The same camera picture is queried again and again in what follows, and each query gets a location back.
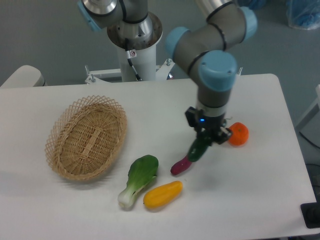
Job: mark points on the green bok choy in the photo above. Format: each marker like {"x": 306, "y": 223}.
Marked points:
{"x": 141, "y": 173}

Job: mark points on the purple sweet potato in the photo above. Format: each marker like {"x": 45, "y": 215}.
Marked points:
{"x": 181, "y": 166}

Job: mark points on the black device at table edge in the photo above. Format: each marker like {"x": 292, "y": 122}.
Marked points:
{"x": 311, "y": 214}

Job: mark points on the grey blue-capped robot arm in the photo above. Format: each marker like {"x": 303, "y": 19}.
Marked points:
{"x": 201, "y": 54}

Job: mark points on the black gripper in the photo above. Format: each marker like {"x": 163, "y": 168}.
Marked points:
{"x": 212, "y": 125}

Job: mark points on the blue plastic bag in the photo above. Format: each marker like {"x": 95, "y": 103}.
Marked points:
{"x": 303, "y": 14}

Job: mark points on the orange tangerine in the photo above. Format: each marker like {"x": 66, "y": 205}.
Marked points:
{"x": 240, "y": 134}

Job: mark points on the white furniture at right edge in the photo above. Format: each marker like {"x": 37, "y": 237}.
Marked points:
{"x": 310, "y": 112}

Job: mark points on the dark green cucumber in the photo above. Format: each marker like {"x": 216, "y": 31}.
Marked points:
{"x": 198, "y": 148}

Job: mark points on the white pedestal base frame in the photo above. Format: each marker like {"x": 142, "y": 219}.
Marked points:
{"x": 163, "y": 72}

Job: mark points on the woven wicker basket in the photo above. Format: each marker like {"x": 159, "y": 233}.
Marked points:
{"x": 87, "y": 138}

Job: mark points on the yellow mango-like fruit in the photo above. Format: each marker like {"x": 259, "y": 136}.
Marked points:
{"x": 162, "y": 195}

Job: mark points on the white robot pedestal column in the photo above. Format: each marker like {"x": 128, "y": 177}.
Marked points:
{"x": 136, "y": 45}

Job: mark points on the white chair back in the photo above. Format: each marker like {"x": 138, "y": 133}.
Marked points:
{"x": 25, "y": 76}

